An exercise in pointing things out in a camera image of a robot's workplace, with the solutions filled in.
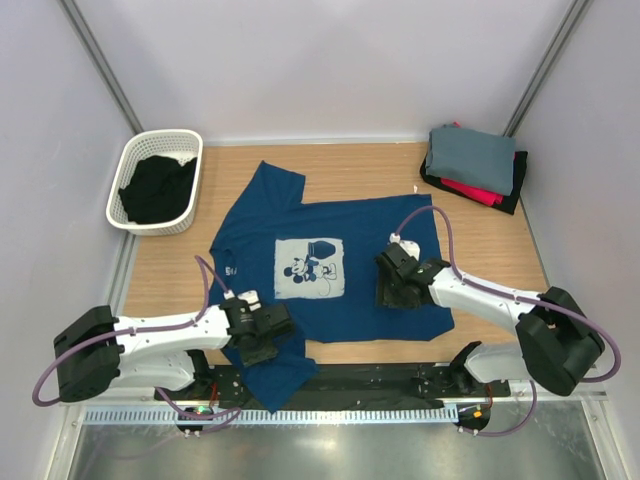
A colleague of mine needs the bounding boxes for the blue mickey t-shirt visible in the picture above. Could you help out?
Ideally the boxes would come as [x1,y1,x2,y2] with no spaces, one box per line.
[210,162,454,412]

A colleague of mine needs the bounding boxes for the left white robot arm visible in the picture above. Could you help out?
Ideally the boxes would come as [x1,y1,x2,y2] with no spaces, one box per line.
[54,292,295,403]

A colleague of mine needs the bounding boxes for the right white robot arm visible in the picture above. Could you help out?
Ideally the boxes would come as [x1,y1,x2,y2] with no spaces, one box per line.
[375,241,605,396]

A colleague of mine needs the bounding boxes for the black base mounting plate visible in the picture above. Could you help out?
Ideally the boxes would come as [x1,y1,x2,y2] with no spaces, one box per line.
[167,363,511,411]

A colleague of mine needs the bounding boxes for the folded pink t-shirt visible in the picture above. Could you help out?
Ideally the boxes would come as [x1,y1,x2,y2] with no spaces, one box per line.
[442,119,506,207]

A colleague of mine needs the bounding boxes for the folded black t-shirt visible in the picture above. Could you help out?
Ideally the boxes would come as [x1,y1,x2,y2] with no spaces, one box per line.
[419,151,528,215]

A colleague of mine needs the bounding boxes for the folded grey t-shirt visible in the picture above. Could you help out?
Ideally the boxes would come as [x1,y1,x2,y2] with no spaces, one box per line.
[427,124,517,197]

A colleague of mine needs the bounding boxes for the black t-shirt in basket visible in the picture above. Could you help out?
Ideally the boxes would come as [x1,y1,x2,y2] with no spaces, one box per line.
[118,155,198,225]

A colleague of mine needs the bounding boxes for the white plastic laundry basket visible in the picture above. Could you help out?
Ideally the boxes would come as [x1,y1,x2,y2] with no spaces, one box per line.
[106,129,203,236]

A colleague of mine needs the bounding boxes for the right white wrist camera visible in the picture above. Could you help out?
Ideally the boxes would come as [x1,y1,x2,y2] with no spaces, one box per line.
[389,232,420,260]

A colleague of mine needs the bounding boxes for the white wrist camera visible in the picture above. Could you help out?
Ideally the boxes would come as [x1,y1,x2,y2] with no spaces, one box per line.
[223,290,262,311]
[389,232,420,260]

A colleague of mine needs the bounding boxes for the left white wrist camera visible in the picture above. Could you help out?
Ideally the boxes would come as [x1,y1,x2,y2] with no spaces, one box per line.
[223,290,262,311]

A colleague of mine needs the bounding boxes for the white slotted cable duct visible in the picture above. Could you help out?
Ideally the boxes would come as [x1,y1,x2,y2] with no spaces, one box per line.
[82,404,458,426]

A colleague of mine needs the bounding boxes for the aluminium frame rail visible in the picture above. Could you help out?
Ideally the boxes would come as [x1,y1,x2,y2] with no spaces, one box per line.
[62,380,608,407]

